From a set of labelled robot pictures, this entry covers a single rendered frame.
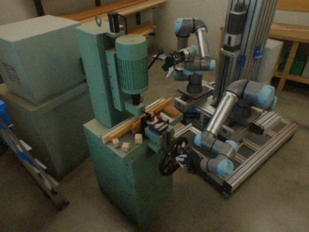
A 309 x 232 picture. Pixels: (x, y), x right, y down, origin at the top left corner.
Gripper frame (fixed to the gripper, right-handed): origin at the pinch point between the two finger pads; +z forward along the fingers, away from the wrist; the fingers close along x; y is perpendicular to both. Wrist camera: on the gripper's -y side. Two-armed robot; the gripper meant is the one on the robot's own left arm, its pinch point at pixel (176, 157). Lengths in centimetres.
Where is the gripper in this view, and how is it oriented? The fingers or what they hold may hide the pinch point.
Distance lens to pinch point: 139.2
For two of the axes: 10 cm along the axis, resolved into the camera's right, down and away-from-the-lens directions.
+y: 4.0, 8.9, 2.3
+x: 6.9, -4.6, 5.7
